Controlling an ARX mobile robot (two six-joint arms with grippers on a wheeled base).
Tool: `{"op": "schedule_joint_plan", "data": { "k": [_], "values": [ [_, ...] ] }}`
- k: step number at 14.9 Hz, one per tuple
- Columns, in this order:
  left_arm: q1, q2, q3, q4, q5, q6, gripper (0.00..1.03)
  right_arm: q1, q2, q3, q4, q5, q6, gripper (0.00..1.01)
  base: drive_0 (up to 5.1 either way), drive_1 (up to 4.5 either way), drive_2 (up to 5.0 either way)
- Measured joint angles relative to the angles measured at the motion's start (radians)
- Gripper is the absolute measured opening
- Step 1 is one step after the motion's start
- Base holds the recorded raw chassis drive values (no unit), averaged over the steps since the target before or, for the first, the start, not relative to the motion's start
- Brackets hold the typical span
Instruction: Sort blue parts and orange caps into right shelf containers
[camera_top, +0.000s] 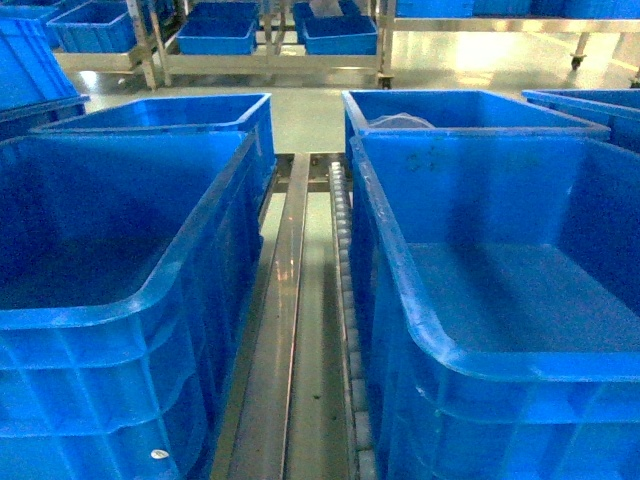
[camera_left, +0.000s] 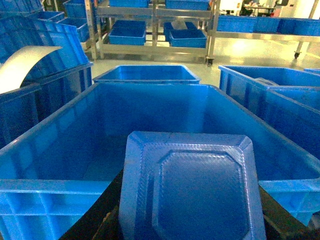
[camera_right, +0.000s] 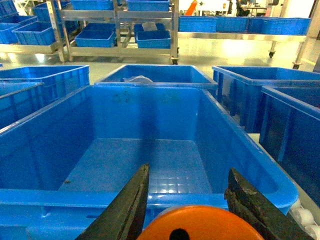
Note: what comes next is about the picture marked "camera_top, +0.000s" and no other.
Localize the wheeled steel shelf cart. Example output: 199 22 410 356
54 1 639 90

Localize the blue bin behind left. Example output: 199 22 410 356
31 93 277 190

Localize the blue bin behind right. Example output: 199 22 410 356
342 90 611 160

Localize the large blue bin right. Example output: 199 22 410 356
350 136 639 479

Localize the large blue bin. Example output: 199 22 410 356
350 136 639 479
1 132 265 479

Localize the large blue bin left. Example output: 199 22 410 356
1 132 265 479

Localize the steel roller rail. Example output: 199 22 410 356
211 153 377 479

